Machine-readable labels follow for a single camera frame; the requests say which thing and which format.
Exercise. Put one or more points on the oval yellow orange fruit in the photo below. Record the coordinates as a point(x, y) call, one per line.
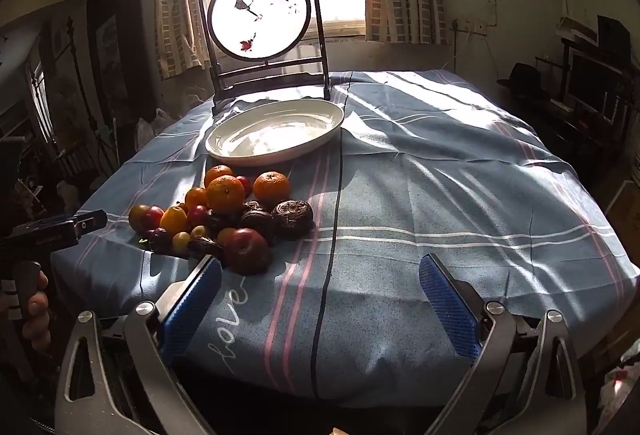
point(173, 220)

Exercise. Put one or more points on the small dark purple fruit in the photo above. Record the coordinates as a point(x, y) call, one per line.
point(160, 240)

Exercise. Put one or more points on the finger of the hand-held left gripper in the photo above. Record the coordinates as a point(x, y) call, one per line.
point(95, 218)

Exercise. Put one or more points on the red purple plum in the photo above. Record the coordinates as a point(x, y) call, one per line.
point(196, 215)

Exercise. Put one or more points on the small tan fruit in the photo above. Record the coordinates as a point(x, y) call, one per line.
point(181, 241)
point(198, 231)

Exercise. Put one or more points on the round yellow orange fruit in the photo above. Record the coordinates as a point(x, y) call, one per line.
point(137, 216)

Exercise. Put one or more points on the person's left hand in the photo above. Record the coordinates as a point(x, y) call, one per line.
point(37, 315)

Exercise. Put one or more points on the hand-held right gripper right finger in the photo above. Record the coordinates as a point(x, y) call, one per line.
point(447, 305)

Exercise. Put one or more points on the large mandarin with green stem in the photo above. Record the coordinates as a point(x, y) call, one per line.
point(271, 187)

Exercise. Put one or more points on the blue striped tablecloth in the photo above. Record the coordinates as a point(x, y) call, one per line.
point(425, 215)

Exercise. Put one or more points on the red tomato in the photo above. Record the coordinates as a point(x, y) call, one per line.
point(244, 185)

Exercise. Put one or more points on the white oval plate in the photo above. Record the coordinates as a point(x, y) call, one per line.
point(275, 132)

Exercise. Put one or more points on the dark framed picture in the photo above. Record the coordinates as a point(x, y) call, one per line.
point(112, 50)

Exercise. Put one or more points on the orange tomato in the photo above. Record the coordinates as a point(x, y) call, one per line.
point(196, 197)

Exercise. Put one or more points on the white wall socket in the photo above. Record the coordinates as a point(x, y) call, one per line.
point(470, 25)

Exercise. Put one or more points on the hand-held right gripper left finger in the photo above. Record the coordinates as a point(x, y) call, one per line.
point(192, 305)

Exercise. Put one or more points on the orange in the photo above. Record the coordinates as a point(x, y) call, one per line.
point(218, 172)
point(226, 194)

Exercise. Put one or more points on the small yellow fruit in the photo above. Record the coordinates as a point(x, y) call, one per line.
point(225, 235)

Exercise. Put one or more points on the black hat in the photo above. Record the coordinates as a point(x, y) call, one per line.
point(522, 77)

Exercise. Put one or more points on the dark red apple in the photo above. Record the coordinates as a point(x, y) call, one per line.
point(246, 251)

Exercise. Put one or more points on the dark monitor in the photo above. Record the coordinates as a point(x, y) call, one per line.
point(590, 82)

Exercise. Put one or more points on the white plastic bag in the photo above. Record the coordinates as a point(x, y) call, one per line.
point(155, 126)

